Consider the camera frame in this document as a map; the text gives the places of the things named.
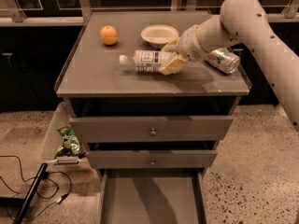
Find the grey bottom drawer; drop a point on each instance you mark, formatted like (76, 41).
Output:
(152, 196)

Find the green soda can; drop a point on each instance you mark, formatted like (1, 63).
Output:
(224, 60)

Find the grey drawer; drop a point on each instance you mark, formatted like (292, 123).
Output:
(134, 159)
(150, 129)
(152, 196)

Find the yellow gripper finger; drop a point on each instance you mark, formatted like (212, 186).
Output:
(173, 65)
(171, 46)

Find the grey middle drawer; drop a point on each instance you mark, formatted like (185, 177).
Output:
(134, 159)

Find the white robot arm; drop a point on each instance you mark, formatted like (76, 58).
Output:
(255, 179)

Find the orange fruit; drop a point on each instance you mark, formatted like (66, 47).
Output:
(109, 35)

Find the green chip bag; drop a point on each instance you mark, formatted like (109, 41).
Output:
(70, 145)

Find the grey top drawer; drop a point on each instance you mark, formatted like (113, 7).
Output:
(150, 129)

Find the grey drawer cabinet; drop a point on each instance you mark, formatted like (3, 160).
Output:
(92, 84)

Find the white bowl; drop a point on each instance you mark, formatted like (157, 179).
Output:
(159, 35)

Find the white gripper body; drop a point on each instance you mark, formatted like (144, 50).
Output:
(189, 45)

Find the black flat bar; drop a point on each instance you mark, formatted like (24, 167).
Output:
(30, 194)

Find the metal railing frame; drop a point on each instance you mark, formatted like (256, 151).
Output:
(21, 13)

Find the clear plastic water bottle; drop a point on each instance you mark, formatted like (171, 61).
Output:
(148, 61)

